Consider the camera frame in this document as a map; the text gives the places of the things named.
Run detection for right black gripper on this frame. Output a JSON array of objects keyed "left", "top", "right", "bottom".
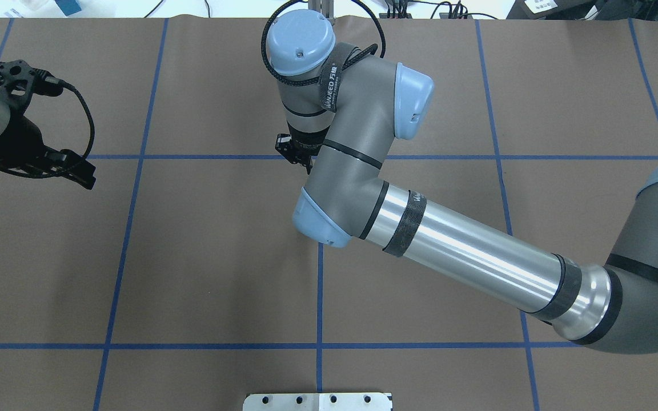
[{"left": 275, "top": 127, "right": 330, "bottom": 175}]

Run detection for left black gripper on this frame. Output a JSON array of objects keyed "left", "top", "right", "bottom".
[{"left": 0, "top": 112, "right": 97, "bottom": 190}]

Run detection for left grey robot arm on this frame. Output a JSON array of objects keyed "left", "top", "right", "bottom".
[{"left": 0, "top": 62, "right": 97, "bottom": 190}]

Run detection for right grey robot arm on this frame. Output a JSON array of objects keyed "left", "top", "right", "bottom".
[{"left": 260, "top": 3, "right": 658, "bottom": 354}]

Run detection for teal box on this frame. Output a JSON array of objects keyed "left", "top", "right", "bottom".
[{"left": 54, "top": 0, "right": 83, "bottom": 17}]

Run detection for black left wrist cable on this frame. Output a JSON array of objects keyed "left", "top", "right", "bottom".
[{"left": 0, "top": 75, "right": 95, "bottom": 179}]

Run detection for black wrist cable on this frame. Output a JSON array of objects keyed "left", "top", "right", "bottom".
[
  {"left": 0, "top": 75, "right": 95, "bottom": 179},
  {"left": 260, "top": 0, "right": 387, "bottom": 87}
]

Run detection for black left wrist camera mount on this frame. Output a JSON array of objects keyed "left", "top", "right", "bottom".
[{"left": 0, "top": 60, "right": 65, "bottom": 97}]

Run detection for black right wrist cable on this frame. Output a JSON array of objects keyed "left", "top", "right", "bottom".
[{"left": 260, "top": 0, "right": 387, "bottom": 87}]

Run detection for aluminium frame post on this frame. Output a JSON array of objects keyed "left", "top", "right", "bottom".
[{"left": 307, "top": 0, "right": 335, "bottom": 20}]

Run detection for white camera stand base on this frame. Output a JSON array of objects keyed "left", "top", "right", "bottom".
[{"left": 242, "top": 392, "right": 394, "bottom": 410}]

